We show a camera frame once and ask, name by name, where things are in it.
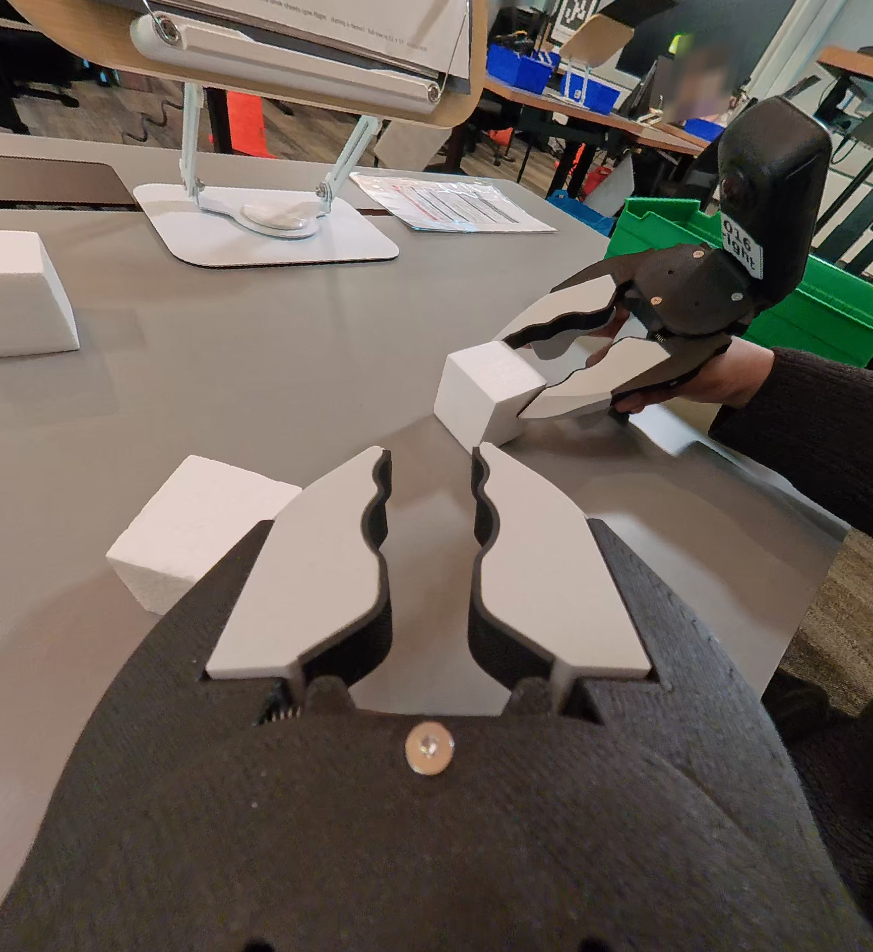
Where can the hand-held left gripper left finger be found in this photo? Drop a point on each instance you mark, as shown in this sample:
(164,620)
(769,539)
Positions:
(302,587)

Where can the fiducial marker sign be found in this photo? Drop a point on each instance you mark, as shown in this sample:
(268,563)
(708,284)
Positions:
(574,18)

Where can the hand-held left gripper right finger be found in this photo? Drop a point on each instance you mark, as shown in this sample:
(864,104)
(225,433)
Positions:
(555,595)

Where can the brown wooden table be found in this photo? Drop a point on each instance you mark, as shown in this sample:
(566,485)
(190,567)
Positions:
(600,123)

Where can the person's right hand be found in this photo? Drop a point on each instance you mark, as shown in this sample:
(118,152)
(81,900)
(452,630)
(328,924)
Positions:
(734,372)

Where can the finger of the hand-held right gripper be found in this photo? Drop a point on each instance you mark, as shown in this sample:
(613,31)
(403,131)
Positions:
(563,312)
(600,379)

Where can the printed instruction sheet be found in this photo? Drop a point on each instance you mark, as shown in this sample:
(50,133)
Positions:
(377,30)

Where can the clear sleeve printed sheet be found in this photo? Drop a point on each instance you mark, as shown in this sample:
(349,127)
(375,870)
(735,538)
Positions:
(451,202)

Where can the wooden board stand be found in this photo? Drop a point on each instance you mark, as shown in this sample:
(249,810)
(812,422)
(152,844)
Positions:
(593,44)

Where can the white document stand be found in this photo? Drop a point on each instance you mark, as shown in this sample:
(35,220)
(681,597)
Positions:
(206,230)

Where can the person's right forearm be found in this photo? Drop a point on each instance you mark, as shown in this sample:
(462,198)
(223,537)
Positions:
(838,446)

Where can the green plastic bin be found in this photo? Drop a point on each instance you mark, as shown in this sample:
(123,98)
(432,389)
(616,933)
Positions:
(831,305)

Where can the wood-top standing desk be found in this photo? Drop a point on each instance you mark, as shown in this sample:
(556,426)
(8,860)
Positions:
(860,67)

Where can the black monitor screen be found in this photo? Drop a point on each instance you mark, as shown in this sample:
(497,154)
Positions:
(704,18)

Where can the blue plastic bin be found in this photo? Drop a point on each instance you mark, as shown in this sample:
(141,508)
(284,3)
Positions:
(589,93)
(704,128)
(522,71)

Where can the person's dark clothing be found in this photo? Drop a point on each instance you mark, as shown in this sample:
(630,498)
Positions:
(853,781)

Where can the white foam cube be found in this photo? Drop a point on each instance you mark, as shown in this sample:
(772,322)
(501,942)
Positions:
(5,297)
(191,520)
(481,394)

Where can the orange plastic object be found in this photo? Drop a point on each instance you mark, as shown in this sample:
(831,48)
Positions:
(247,123)

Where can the blue plastic crate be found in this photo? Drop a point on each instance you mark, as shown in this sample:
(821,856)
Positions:
(581,212)

